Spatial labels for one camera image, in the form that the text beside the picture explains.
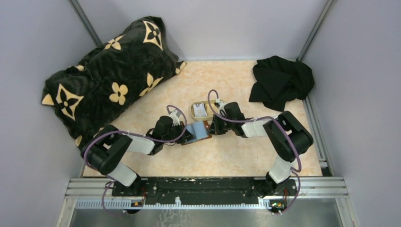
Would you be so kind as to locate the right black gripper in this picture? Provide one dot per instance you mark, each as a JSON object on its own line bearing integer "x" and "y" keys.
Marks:
{"x": 214, "y": 128}

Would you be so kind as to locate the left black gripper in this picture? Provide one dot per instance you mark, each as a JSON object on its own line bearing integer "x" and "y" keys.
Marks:
{"x": 187, "y": 137}

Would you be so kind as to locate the beige oval tray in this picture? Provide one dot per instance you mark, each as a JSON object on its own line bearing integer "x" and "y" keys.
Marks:
{"x": 209, "y": 109}

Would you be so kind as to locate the brown leather card holder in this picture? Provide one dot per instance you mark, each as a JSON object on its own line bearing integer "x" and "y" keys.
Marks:
{"x": 199, "y": 132}

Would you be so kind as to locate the silver VIP card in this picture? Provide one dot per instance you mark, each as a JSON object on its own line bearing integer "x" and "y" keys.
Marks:
{"x": 199, "y": 110}

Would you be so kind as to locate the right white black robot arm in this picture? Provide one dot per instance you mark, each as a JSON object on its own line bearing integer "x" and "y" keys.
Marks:
{"x": 288, "y": 136}

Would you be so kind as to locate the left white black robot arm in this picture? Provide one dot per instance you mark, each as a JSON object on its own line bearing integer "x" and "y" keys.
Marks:
{"x": 105, "y": 151}

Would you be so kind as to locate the crumpled black cloth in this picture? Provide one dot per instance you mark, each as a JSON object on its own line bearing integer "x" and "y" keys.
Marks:
{"x": 278, "y": 81}

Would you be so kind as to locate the black floral plush pillow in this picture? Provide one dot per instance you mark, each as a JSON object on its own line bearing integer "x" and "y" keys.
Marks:
{"x": 106, "y": 81}

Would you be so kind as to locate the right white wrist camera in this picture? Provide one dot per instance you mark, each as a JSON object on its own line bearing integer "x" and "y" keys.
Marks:
{"x": 220, "y": 105}

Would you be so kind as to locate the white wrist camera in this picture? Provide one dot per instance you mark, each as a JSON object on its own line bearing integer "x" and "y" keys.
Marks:
{"x": 175, "y": 116}
{"x": 220, "y": 105}

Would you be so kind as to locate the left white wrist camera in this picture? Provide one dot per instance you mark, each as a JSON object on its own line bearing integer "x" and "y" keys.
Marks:
{"x": 175, "y": 116}

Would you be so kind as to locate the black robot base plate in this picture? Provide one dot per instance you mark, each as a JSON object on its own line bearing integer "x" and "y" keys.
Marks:
{"x": 205, "y": 191}

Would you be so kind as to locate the white toothed cable rail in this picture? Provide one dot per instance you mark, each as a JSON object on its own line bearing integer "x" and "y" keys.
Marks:
{"x": 128, "y": 204}

